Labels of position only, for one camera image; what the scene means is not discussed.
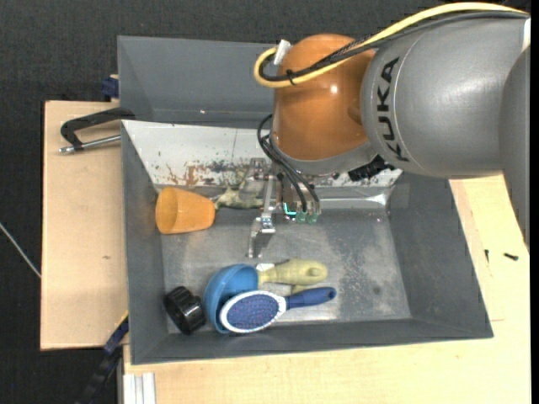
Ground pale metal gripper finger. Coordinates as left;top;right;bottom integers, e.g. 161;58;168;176
240;157;271;204
246;215;277;260

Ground pale green toy animal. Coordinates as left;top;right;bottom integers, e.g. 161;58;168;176
213;182;264;210

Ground blue round bowl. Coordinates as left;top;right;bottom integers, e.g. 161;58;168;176
202;263;260;335

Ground orange plastic cup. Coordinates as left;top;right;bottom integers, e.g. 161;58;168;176
154;185;217;236

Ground blue and white hairbrush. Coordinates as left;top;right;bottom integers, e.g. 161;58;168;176
218;286;338;334

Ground grey metal bin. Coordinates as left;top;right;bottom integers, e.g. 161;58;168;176
115;35;494;365

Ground black round cap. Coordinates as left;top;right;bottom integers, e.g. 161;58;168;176
163;285;208;337

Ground pale wood board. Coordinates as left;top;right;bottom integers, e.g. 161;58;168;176
40;100;130;351

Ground pale green tool handle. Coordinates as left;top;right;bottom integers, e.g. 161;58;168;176
255;258;329;295

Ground black cylinder on white bracket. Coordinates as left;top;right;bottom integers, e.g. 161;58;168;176
347;156;399;183

